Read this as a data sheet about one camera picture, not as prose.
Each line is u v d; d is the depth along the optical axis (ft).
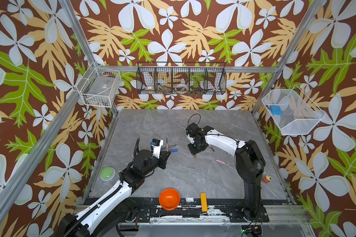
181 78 3.20
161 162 2.23
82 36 2.57
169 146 3.30
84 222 1.35
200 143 2.30
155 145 2.19
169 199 2.56
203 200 2.58
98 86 2.84
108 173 2.92
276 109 2.83
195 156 3.14
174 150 3.23
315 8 2.26
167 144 2.42
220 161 3.03
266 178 2.65
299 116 2.56
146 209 2.49
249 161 1.69
